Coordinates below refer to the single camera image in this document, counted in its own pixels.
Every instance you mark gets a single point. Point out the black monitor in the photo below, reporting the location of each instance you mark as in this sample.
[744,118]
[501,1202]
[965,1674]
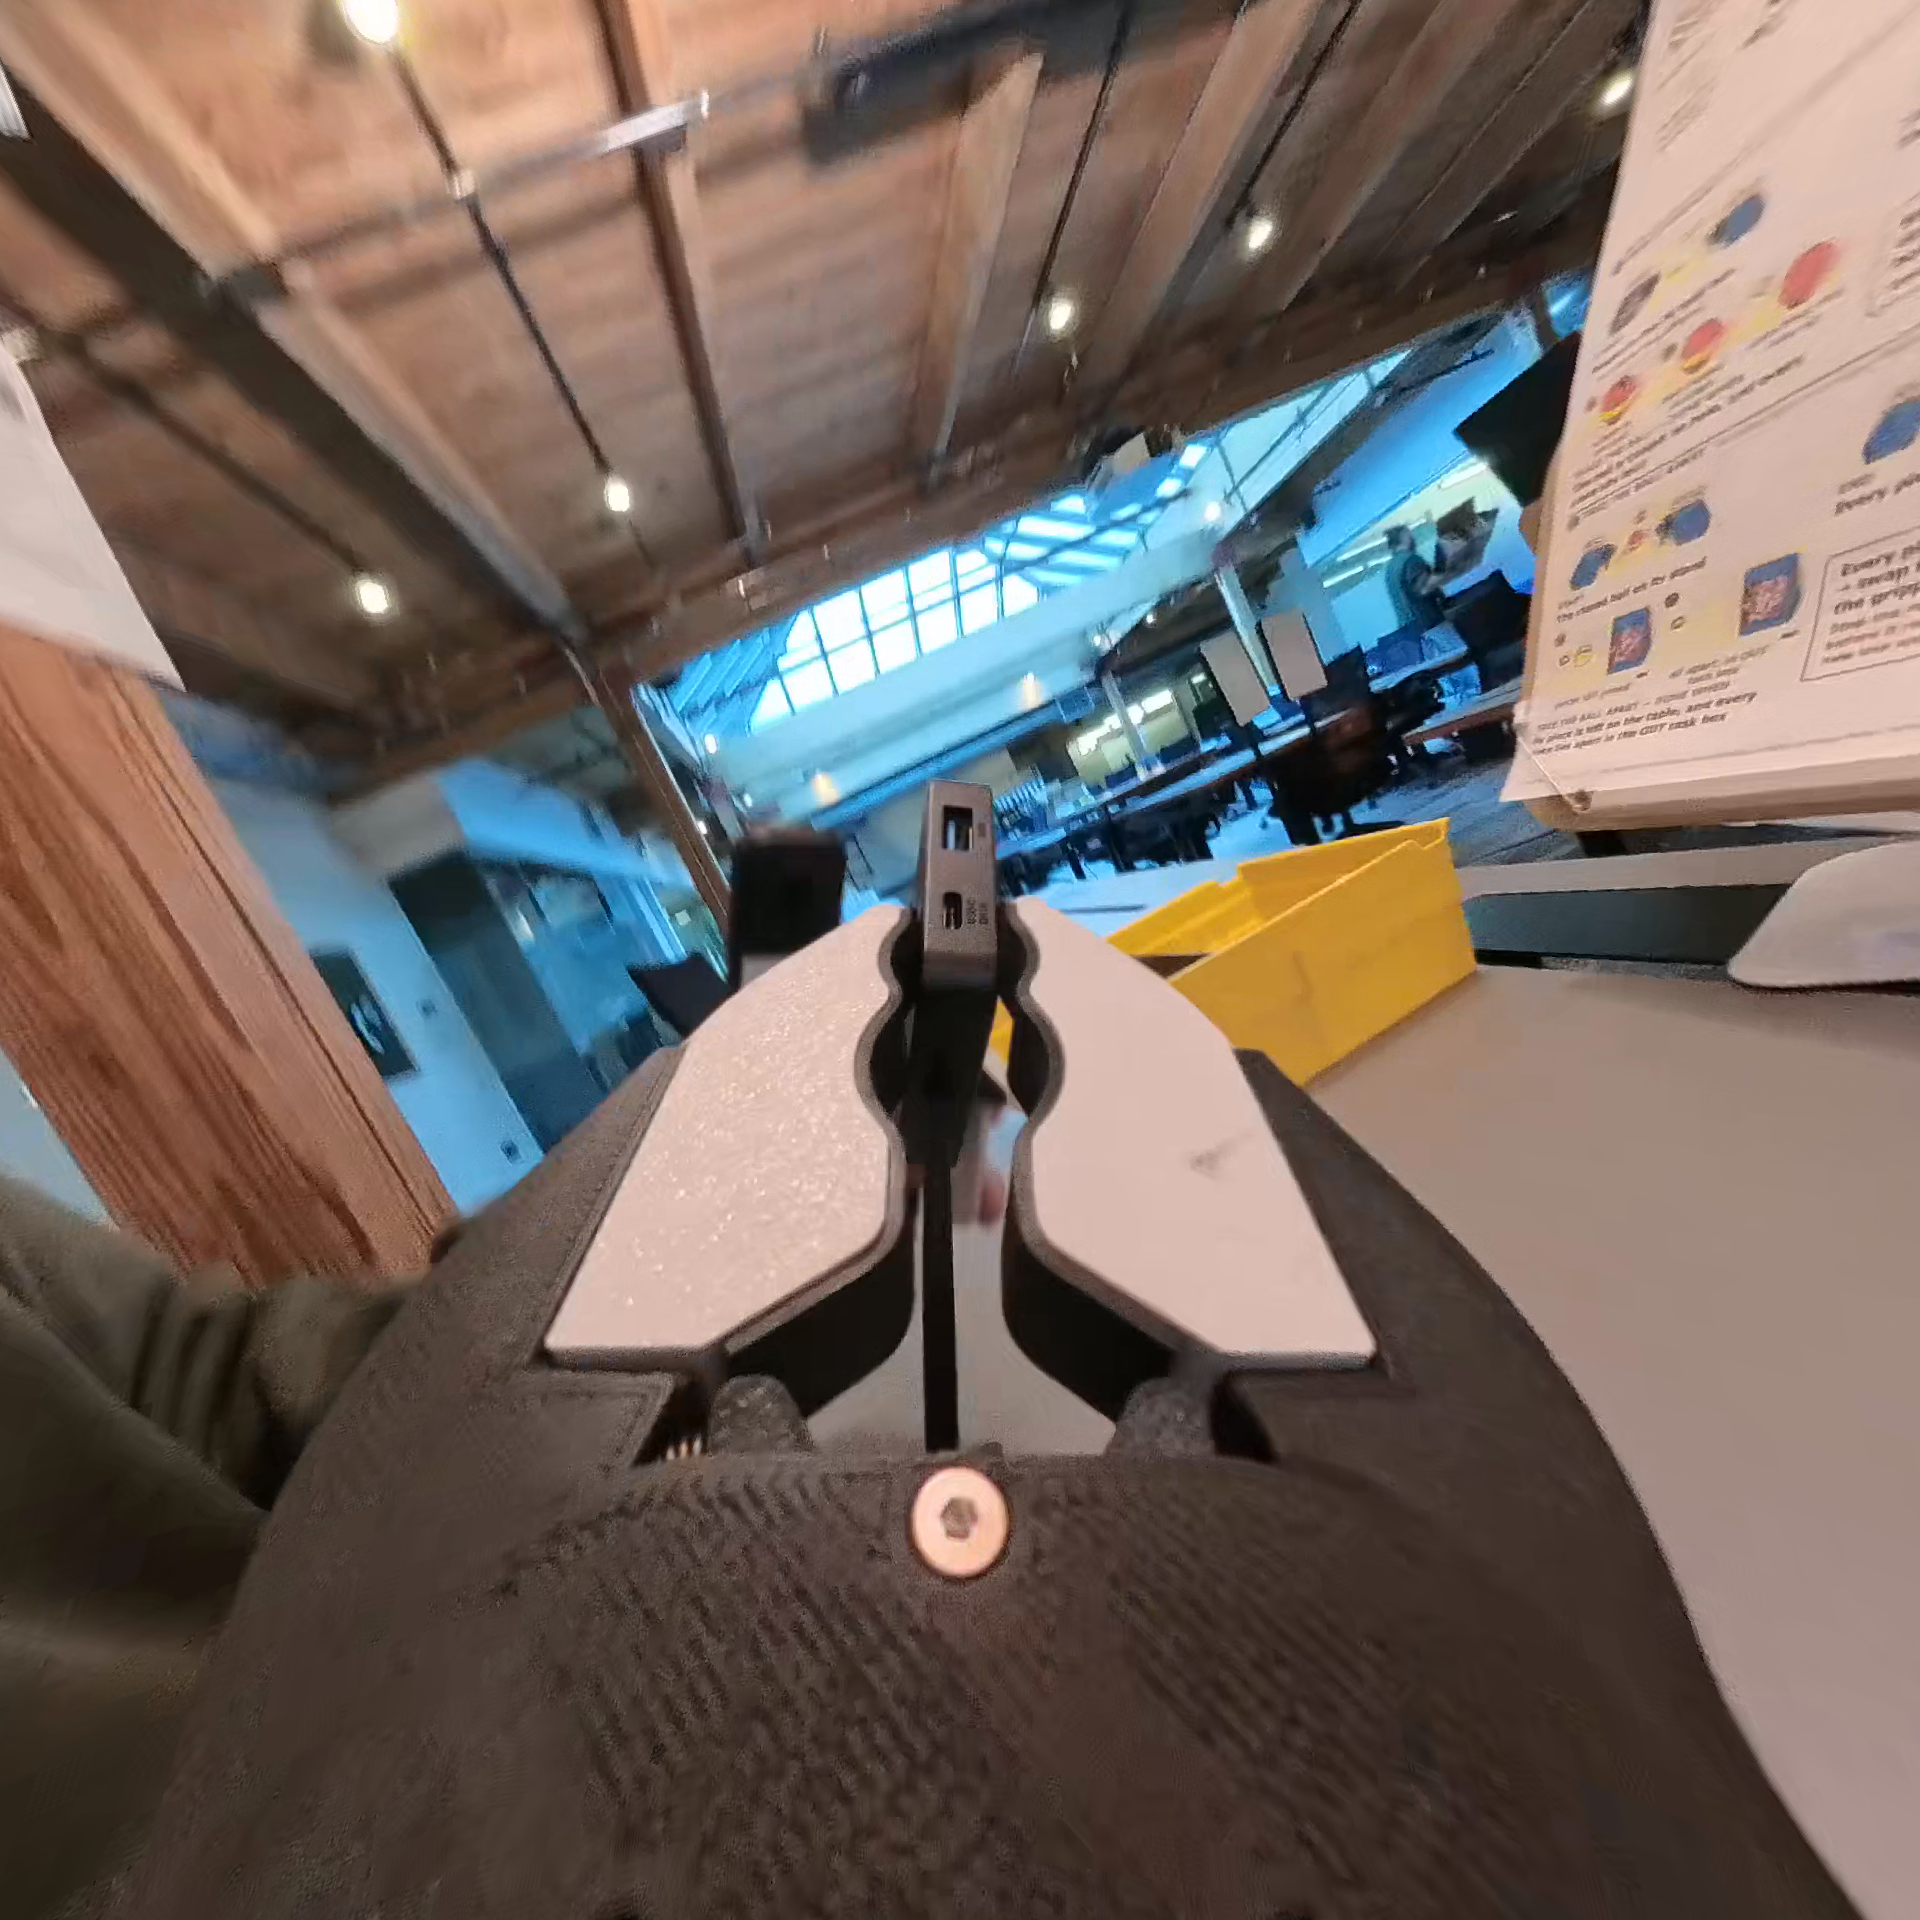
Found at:
[1524,421]

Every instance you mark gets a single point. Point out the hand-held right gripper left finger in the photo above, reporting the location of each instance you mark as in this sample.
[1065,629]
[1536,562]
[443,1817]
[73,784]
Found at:
[720,1154]

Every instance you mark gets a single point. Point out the silver document stand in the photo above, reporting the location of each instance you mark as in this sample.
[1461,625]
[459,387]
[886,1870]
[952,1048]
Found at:
[1837,918]

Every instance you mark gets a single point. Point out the grey desk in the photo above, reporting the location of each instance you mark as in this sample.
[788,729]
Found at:
[1652,1275]

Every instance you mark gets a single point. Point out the yellow plastic bin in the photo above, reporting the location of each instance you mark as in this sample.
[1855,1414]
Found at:
[1321,945]

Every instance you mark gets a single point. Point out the white paper sheet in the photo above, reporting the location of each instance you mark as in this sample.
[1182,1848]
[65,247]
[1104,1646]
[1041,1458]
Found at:
[68,544]

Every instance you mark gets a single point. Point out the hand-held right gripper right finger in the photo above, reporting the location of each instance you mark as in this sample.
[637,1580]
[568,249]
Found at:
[1173,1187]

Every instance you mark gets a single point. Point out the white standing board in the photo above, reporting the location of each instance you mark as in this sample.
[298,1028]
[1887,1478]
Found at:
[1234,676]
[1298,653]

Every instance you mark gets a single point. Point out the printed instruction sheet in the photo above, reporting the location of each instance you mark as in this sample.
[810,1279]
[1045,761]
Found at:
[1758,449]

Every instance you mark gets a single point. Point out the person's left forearm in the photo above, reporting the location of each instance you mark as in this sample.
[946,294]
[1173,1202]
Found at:
[136,1503]

